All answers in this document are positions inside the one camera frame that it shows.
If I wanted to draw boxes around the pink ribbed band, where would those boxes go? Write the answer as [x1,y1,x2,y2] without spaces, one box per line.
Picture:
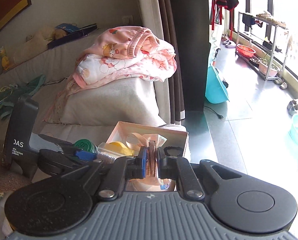
[148,141,157,178]

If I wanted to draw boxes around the brown plush toy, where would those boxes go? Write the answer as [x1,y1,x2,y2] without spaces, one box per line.
[53,28,67,41]

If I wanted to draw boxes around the blue book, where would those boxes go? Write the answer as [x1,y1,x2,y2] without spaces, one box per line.
[55,23,78,34]

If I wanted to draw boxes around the clear flower label jar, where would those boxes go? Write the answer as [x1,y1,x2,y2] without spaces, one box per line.
[97,142,120,161]

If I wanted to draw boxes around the metal shoe rack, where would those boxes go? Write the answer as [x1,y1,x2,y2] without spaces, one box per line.
[235,11,293,81]

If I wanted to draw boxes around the yellow plush toy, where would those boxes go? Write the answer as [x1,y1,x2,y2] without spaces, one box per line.
[0,46,12,71]

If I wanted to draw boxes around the dark flat box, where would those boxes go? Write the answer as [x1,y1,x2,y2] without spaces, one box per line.
[47,24,98,49]

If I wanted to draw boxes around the yellow plastic funnel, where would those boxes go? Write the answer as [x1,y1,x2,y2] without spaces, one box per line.
[109,141,135,156]

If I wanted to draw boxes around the red plastic basket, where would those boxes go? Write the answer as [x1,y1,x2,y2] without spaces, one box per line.
[236,44,257,58]

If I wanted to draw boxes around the dark curtain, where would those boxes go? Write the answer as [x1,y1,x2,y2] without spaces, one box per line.
[155,0,208,125]

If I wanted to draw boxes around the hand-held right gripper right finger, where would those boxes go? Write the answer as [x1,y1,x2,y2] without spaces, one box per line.
[156,146,241,202]

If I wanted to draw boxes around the potted plant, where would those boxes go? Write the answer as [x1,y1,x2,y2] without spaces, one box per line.
[258,52,281,78]

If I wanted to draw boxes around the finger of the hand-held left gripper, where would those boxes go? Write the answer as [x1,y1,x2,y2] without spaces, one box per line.
[38,134,75,153]
[40,149,97,165]

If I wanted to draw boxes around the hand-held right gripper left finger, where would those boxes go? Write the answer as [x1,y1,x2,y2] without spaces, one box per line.
[84,147,148,201]

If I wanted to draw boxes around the black power cable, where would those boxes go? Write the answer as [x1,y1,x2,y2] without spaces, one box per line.
[204,106,225,121]

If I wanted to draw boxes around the green strap bundle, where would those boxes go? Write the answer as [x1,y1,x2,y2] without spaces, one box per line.
[0,74,47,121]

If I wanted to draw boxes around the pink lace cloth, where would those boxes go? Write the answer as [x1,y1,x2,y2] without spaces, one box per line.
[42,77,76,124]

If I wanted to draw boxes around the small beige shoes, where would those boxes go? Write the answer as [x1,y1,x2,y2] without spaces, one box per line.
[274,79,288,90]

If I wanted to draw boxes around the pale house slippers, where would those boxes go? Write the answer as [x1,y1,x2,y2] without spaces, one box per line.
[221,39,236,49]

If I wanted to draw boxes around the black shoes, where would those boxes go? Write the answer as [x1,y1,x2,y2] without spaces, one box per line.
[263,40,282,53]

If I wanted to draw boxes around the pink printed pajama top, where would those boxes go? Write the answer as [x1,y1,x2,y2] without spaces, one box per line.
[96,26,162,59]

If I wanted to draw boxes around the pink printed blanket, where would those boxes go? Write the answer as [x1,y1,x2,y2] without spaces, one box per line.
[72,40,177,89]

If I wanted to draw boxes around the green lid glass jar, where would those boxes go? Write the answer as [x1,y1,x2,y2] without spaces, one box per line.
[73,139,98,154]

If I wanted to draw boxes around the beige curtain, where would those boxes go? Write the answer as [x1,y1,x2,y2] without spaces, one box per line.
[135,0,172,126]

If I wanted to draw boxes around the grey shoes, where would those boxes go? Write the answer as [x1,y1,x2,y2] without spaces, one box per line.
[287,99,298,117]

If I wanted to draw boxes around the black trimmed round pad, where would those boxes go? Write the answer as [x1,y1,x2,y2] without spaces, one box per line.
[165,145,183,157]

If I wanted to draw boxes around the pink cardboard box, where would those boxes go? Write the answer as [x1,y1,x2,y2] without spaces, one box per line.
[106,121,189,161]

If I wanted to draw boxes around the teal plastic tub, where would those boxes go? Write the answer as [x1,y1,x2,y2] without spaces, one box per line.
[205,64,230,104]

